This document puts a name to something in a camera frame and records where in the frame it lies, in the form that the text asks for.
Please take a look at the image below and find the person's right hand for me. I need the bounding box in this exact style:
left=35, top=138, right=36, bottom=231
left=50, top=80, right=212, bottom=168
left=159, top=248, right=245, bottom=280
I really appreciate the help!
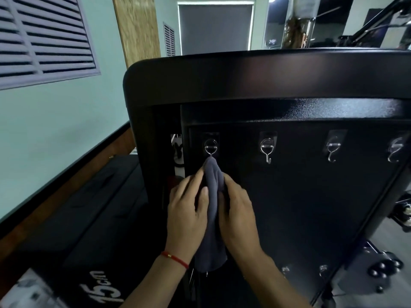
left=217, top=172, right=268, bottom=266

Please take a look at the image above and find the person's left hand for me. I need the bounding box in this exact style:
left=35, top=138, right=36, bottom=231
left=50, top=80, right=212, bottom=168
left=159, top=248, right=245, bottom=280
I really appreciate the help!
left=164, top=166, right=211, bottom=267

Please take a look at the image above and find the dark grey printed towel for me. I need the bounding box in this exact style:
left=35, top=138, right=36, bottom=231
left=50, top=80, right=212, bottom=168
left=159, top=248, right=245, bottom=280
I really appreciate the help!
left=192, top=156, right=228, bottom=273

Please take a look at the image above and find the black weight stack machine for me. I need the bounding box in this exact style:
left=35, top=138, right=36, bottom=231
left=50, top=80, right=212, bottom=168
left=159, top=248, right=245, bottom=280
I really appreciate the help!
left=123, top=47, right=411, bottom=308

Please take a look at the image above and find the grey window blind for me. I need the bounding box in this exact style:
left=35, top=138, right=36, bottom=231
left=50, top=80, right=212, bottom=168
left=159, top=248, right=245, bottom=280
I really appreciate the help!
left=177, top=1, right=254, bottom=56

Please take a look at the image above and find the green plant with roots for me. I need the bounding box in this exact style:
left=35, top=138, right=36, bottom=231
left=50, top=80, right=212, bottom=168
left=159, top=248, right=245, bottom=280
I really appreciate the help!
left=284, top=14, right=310, bottom=49

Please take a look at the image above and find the clear glass vase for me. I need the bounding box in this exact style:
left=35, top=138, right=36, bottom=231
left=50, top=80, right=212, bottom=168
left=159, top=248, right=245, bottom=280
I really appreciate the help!
left=281, top=0, right=320, bottom=50

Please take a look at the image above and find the red string bracelet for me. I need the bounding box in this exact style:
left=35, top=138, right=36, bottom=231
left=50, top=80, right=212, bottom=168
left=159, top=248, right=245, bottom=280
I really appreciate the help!
left=160, top=251, right=190, bottom=270

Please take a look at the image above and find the white upright post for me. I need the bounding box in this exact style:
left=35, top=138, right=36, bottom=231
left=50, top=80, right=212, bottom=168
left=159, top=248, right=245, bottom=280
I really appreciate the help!
left=6, top=267, right=70, bottom=308

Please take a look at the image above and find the white louvred wall vent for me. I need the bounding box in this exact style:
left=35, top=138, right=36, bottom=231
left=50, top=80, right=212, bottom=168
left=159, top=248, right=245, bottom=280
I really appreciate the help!
left=0, top=0, right=101, bottom=91
left=163, top=21, right=176, bottom=57

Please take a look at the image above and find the wall mirror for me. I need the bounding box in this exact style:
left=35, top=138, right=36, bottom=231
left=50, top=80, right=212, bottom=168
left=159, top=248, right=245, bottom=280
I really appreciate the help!
left=263, top=0, right=354, bottom=50

